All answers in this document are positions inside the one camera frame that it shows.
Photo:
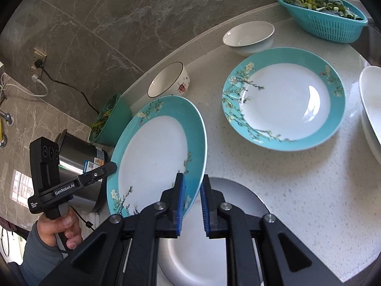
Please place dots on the teal plastic colander basket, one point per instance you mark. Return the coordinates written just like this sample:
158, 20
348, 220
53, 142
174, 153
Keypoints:
327, 26

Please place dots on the green plastic basin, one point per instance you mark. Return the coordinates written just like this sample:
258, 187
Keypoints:
119, 119

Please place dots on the large white bowl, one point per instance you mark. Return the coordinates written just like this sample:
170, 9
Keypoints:
372, 110

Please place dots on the green vegetable scraps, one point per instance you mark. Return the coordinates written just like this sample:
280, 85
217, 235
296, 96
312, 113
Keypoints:
102, 120

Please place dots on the stainless steel rice cooker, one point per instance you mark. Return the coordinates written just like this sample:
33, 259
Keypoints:
77, 152

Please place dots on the person's left forearm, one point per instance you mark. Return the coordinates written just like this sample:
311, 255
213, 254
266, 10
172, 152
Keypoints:
35, 259

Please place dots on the person's left hand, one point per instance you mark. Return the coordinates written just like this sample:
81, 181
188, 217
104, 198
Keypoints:
73, 229

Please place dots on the white bowl with red print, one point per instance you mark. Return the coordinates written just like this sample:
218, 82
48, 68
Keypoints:
165, 79

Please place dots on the white wall socket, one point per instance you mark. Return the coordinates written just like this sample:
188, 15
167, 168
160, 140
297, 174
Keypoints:
41, 54

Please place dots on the metal pipe fitting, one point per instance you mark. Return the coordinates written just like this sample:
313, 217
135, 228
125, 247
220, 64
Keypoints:
7, 116

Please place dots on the plain white plate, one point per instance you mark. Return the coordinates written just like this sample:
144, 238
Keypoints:
195, 256

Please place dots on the teal floral rim plate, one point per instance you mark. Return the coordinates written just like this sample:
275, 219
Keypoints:
282, 101
151, 155

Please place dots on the green leafy vegetables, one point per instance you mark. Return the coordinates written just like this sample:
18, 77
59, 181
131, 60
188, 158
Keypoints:
321, 6

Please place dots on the small white bowl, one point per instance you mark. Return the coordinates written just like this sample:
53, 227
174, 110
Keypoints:
247, 35

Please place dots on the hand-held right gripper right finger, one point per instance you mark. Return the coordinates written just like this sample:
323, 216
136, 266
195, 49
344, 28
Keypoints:
205, 208

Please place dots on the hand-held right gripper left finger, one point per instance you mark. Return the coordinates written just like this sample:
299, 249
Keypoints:
179, 205

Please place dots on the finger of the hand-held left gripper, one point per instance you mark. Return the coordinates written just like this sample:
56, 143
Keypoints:
98, 172

